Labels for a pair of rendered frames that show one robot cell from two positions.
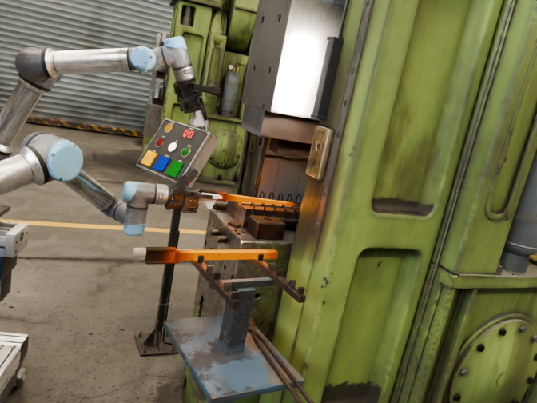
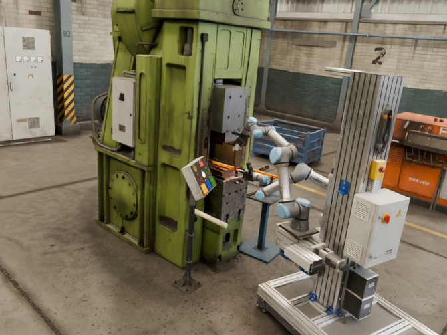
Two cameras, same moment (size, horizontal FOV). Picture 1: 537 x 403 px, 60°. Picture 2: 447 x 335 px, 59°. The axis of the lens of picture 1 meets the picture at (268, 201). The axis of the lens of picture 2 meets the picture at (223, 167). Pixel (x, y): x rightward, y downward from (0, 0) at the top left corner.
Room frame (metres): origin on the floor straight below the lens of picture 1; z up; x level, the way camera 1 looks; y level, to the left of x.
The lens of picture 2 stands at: (3.28, 3.39, 2.14)
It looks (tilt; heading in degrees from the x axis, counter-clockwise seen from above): 18 degrees down; 247
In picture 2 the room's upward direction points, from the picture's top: 5 degrees clockwise
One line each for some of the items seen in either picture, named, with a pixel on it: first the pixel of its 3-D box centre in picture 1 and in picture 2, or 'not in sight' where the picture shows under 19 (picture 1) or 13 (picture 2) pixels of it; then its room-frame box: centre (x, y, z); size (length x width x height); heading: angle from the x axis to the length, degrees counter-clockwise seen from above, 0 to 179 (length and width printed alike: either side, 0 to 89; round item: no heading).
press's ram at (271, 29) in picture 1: (318, 65); (220, 106); (1.86, -0.08, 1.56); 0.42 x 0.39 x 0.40; 117
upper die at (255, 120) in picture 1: (300, 127); (215, 131); (1.90, -0.07, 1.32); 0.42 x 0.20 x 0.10; 117
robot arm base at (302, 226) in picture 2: not in sight; (300, 221); (1.59, 1.07, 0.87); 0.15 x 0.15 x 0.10
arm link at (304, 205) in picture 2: not in sight; (301, 207); (1.60, 1.07, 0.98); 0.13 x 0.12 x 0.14; 6
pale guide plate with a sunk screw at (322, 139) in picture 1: (319, 152); not in sight; (1.58, -0.14, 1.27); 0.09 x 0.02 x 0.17; 27
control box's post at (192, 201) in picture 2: (170, 252); (190, 232); (2.27, 0.44, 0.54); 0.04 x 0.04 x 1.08; 27
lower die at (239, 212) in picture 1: (282, 213); (213, 167); (1.90, -0.07, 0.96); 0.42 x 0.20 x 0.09; 117
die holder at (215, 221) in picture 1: (277, 276); (213, 190); (1.86, -0.10, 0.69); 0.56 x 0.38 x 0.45; 117
